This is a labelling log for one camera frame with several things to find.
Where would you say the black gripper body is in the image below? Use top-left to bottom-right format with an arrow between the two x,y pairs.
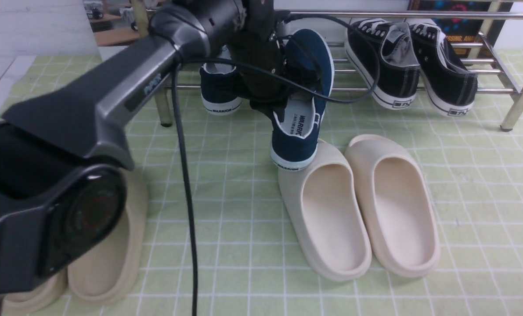
228,0 -> 321,121

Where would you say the navy slip-on shoe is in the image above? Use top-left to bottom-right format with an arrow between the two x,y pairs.
270,29 -> 334,171
199,62 -> 242,116

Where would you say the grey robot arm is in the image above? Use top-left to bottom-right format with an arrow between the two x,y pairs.
0,0 -> 298,313

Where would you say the metal shoe rack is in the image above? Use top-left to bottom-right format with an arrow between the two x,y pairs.
131,0 -> 523,133

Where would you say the green checkered floor mat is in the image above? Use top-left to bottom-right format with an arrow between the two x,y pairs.
0,55 -> 523,316

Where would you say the left black canvas sneaker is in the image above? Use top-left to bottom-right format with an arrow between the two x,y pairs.
344,18 -> 420,110

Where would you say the black canvas sneaker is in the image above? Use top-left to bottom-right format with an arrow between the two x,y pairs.
405,18 -> 478,117
344,18 -> 420,110

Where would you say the left cream foam slide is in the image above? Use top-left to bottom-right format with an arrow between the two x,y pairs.
278,140 -> 372,282

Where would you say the cream foam slide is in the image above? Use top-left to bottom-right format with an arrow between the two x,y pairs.
344,134 -> 440,278
278,140 -> 372,282

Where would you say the right black canvas sneaker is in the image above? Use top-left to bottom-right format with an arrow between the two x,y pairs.
405,18 -> 478,117

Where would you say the dark framed poster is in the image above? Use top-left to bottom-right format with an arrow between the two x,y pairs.
404,0 -> 512,45

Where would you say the right cream foam slide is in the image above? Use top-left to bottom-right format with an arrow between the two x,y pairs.
344,134 -> 440,278

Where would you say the right tan foam slide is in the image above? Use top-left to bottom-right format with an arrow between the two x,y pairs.
67,169 -> 149,306

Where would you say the tan foam slide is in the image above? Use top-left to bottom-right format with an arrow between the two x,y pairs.
3,270 -> 67,316
67,169 -> 149,306

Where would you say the left tan foam slide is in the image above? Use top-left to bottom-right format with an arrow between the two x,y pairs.
3,270 -> 67,316

